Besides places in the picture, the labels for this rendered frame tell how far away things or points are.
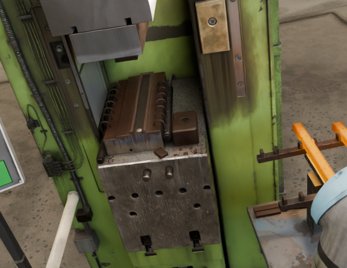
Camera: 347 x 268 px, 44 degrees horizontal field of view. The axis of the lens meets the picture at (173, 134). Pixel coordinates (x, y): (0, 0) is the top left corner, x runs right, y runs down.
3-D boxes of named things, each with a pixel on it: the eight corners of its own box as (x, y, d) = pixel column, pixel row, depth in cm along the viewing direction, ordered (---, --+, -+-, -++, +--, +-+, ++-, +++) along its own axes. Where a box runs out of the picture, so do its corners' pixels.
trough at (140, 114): (146, 133, 145) (145, 130, 144) (130, 135, 146) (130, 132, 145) (153, 74, 179) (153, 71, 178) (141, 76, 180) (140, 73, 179)
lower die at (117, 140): (164, 148, 149) (159, 128, 144) (107, 155, 151) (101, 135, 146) (168, 87, 183) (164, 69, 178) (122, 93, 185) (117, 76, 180)
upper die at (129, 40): (142, 54, 128) (135, 24, 123) (77, 64, 131) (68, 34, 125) (151, 6, 162) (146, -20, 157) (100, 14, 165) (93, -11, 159)
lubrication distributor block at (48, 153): (65, 181, 173) (54, 155, 165) (50, 183, 174) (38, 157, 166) (66, 175, 176) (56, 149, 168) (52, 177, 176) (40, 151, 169)
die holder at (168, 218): (221, 243, 168) (207, 154, 142) (125, 252, 172) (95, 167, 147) (213, 153, 213) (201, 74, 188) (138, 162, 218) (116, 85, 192)
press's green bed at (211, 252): (231, 311, 195) (220, 243, 168) (149, 317, 199) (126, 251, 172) (222, 219, 240) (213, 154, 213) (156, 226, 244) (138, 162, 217)
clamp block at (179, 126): (199, 144, 147) (196, 128, 144) (174, 147, 148) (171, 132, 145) (198, 124, 157) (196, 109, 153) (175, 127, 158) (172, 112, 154)
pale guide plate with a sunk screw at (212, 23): (230, 50, 140) (224, -1, 130) (202, 55, 141) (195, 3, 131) (229, 48, 142) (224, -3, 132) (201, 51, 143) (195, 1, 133)
